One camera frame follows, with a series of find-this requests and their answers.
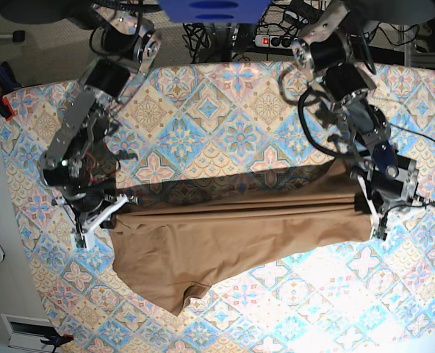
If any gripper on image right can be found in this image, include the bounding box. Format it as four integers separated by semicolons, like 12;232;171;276
350;157;435;240

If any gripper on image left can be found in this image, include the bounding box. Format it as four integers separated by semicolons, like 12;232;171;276
51;188;129;250

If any brown t-shirt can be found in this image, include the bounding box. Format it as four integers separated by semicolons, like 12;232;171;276
110;161;371;315

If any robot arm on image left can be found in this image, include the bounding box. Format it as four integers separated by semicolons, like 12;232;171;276
38;1;161;250

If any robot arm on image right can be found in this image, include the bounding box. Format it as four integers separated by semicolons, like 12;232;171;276
291;1;435;240

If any patterned tablecloth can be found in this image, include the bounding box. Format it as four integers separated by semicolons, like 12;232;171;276
0;63;435;352

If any black orange clamp bottom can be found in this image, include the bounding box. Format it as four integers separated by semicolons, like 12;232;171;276
40;327;74;352

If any white box with dark window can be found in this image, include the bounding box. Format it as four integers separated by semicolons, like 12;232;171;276
1;313;57;352

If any red and black clamp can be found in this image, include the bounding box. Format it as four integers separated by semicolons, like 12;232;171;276
0;91;15;121

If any white power strip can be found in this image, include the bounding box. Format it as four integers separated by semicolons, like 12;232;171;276
254;35;293;49

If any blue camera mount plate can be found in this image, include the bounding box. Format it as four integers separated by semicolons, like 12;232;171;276
158;0;270;24

